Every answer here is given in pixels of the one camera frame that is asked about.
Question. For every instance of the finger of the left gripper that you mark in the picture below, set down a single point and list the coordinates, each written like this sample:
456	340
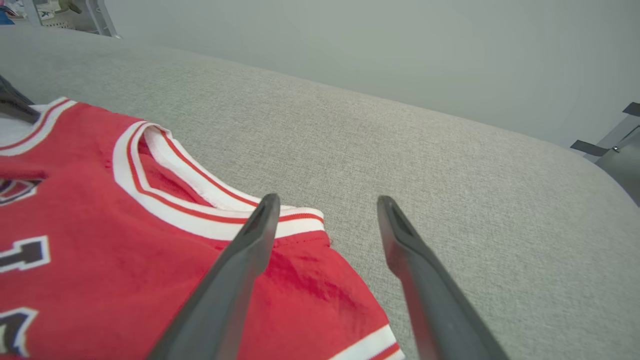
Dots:
20	114
12	92

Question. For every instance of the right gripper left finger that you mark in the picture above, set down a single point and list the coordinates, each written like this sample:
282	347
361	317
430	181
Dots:
225	295

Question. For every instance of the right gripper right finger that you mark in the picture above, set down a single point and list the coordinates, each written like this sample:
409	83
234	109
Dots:
435	310

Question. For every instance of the red basketball jersey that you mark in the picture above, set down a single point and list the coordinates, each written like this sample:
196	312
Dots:
100	225

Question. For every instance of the grey metal panel foot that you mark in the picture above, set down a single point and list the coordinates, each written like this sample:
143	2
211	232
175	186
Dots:
102	17
622	160

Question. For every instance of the grey fabric sofa cushion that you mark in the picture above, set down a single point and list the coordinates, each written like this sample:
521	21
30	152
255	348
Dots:
400	175

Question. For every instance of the black tape strip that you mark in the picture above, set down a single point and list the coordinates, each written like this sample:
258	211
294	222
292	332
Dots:
590	148

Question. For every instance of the white partition panel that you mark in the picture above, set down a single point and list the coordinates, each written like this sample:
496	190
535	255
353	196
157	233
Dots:
375	45

